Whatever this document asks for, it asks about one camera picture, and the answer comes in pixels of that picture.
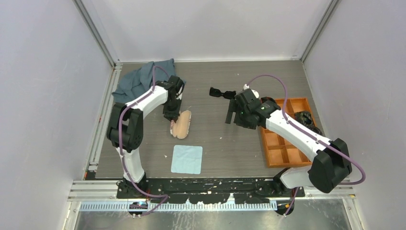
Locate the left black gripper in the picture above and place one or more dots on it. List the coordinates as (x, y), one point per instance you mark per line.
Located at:
(174, 114)

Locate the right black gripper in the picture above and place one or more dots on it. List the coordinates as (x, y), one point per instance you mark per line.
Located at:
(233, 106)

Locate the patterned glasses case tan lining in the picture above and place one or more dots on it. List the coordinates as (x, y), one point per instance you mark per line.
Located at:
(179, 129)

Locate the light blue cleaning cloth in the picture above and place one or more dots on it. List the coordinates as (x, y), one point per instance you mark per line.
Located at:
(187, 159)

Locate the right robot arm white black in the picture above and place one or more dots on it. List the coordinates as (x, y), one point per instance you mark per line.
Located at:
(329, 158)

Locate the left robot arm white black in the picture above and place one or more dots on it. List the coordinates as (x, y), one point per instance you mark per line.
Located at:
(126, 125)

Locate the black sunglasses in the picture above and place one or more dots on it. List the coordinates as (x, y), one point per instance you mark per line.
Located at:
(217, 93)

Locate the crumpled grey-blue cloth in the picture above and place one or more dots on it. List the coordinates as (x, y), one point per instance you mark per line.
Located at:
(136, 82)

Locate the orange compartment tray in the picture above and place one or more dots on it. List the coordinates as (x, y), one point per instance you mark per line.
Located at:
(278, 152)

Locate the camouflage rolled belt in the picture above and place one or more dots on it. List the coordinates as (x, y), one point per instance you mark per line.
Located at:
(304, 117)

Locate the dark braided rolled belt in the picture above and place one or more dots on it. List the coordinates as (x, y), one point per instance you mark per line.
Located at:
(315, 130)

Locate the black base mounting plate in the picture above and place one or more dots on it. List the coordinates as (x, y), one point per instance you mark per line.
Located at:
(206, 190)

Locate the white slotted cable duct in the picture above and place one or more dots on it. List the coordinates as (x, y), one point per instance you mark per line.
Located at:
(143, 206)

